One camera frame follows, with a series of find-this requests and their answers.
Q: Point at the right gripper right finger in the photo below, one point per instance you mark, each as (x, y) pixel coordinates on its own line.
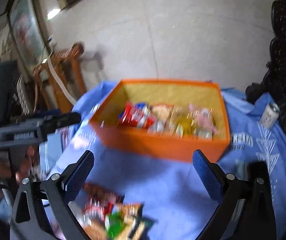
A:
(210, 174)

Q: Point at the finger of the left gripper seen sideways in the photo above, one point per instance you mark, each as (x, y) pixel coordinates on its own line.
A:
(53, 122)

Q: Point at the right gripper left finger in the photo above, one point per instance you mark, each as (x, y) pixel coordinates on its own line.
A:
(75, 175)

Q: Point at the yellow snack packet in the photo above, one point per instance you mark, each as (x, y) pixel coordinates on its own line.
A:
(185, 125)

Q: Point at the clear bread packet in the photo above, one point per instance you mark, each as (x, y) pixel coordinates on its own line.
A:
(95, 230)

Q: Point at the person's left hand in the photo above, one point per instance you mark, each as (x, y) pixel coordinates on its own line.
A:
(25, 168)

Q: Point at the dark chocolate bar wrapper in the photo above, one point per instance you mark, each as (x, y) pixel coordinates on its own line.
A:
(101, 194)

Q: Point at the red black snack packet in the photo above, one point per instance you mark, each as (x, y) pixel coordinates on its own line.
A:
(98, 208)

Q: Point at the blue patterned tablecloth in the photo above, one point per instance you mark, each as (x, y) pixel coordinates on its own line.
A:
(171, 191)

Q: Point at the pink snack packet in box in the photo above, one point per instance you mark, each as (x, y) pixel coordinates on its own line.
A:
(204, 127)

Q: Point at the green snack packet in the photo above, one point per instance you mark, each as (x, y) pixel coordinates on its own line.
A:
(119, 226)

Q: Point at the orange cardboard box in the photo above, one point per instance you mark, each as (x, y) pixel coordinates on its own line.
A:
(165, 144)

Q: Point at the carved wooden chair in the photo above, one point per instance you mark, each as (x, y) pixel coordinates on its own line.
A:
(53, 67)

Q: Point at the white drink can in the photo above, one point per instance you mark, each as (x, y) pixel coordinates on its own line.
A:
(270, 115)

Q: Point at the peanut packet in box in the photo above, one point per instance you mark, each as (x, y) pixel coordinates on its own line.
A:
(163, 113)

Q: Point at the framed wall painting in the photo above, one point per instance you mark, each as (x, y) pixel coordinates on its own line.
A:
(26, 33)

